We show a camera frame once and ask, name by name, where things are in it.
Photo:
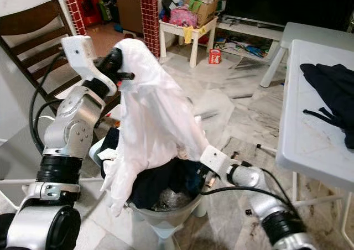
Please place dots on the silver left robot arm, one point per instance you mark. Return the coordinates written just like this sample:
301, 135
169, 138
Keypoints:
72, 128

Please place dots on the navy garment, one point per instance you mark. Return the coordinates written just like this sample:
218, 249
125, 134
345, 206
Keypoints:
332, 95

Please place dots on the small yellow cloth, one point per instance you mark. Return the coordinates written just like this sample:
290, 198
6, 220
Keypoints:
188, 34

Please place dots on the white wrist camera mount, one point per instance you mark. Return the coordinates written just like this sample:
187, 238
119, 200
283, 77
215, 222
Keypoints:
218, 160
83, 56

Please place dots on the black television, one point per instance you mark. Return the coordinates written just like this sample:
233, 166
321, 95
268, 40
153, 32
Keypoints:
282, 4

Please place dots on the white shirt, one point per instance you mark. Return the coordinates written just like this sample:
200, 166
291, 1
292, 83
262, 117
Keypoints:
155, 117

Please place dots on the white side table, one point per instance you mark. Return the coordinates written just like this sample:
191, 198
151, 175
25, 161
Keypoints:
193, 30

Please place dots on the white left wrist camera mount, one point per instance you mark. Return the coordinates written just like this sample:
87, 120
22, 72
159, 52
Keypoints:
83, 56

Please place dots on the grey folding chair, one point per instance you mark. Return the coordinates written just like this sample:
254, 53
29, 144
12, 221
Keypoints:
16, 161

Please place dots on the small white plastic table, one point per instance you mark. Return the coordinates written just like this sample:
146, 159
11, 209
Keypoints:
304, 31

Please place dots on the dark wooden chair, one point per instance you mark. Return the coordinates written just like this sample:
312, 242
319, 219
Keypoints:
33, 23

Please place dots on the dark navy cloth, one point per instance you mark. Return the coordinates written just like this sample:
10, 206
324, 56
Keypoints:
152, 183

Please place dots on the red tiled pillar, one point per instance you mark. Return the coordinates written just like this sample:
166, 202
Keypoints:
74, 9
149, 9

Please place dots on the brown cardboard box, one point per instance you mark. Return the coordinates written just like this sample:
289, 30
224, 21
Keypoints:
204, 6

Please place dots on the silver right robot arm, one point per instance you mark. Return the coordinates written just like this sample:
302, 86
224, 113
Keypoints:
265, 200

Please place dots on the red can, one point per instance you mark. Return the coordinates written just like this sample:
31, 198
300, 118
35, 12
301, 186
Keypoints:
214, 56

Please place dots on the light grey folding table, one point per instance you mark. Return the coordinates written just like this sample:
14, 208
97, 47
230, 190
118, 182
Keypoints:
315, 134

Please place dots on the white low tv stand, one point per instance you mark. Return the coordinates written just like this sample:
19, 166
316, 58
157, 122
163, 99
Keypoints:
249, 31

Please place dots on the grey laundry basket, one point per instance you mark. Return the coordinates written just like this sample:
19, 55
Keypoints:
166, 212

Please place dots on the blue cloth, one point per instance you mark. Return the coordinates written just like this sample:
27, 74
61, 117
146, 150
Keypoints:
191, 175

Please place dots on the brown wooden cabinet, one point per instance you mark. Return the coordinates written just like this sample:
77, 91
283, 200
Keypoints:
127, 4

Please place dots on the pink bag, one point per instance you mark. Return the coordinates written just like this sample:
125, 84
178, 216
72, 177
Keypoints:
182, 16

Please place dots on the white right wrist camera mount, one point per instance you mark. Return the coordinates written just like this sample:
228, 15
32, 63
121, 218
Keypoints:
218, 160

